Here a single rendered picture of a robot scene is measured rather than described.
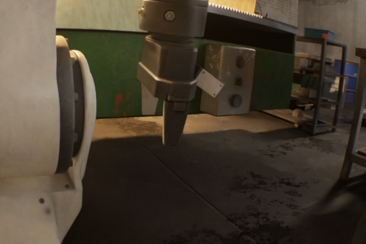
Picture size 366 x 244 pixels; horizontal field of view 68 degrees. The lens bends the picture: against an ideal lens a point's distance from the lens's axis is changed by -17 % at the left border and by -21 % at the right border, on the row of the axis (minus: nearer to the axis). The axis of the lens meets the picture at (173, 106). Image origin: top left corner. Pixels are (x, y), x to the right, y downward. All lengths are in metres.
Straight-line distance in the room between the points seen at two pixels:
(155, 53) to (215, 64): 0.50
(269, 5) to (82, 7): 7.25
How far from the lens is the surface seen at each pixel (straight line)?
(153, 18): 0.41
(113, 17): 0.78
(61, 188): 0.35
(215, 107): 0.91
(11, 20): 0.29
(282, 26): 1.18
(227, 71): 0.91
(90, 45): 0.78
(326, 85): 5.50
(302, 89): 3.54
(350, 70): 6.56
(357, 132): 2.07
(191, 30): 0.41
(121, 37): 0.81
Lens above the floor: 0.70
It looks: 11 degrees down
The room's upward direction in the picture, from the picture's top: 5 degrees clockwise
